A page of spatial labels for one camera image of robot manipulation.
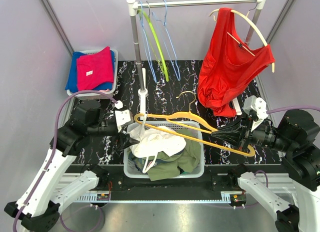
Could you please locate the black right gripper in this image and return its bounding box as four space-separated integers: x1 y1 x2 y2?
211 110 295 151

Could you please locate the blue-grey tank top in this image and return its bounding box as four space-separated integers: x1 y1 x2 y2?
128 152 146 172

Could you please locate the white pink garment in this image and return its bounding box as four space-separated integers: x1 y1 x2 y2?
129 114 187 174

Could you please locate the yellow hanger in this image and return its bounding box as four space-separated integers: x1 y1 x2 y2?
134 91 256 157

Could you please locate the olive green tank top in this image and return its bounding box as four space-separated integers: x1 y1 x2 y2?
146 139 202 181

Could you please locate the red tank top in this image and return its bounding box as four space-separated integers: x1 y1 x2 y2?
197 8 275 118

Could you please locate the neon green hanger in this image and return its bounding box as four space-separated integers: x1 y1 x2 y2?
137 1 169 82

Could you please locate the cream white hanger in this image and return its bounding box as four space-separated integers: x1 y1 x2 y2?
209 8 275 73

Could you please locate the light blue wire hanger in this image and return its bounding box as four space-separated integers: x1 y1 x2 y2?
152 0 181 81

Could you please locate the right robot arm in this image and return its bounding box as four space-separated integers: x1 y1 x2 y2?
211 109 320 232

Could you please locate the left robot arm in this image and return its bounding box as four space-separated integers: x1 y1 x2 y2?
4 100 133 232

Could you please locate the empty light blue hanger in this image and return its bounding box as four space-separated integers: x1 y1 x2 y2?
138 7 157 83

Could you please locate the white front laundry basket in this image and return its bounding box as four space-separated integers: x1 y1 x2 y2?
123 121 205 179

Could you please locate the green garment in basket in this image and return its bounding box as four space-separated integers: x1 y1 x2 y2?
180 169 188 174

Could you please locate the blue folded garment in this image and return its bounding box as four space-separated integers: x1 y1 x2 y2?
65 52 85 93

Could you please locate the pink folded garment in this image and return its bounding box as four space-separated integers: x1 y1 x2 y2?
76 46 114 91

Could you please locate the metal clothes rack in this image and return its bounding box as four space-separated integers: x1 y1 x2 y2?
126 0 266 113

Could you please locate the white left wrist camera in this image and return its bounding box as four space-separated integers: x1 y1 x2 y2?
114 100 134 132

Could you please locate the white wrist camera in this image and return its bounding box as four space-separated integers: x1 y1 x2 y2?
114 100 134 132
243 95 268 131

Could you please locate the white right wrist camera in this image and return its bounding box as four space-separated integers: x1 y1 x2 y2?
243 95 268 131

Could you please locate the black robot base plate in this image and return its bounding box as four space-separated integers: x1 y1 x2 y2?
55 165 293 203

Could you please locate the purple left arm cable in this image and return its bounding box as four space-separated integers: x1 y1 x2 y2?
12 90 121 232

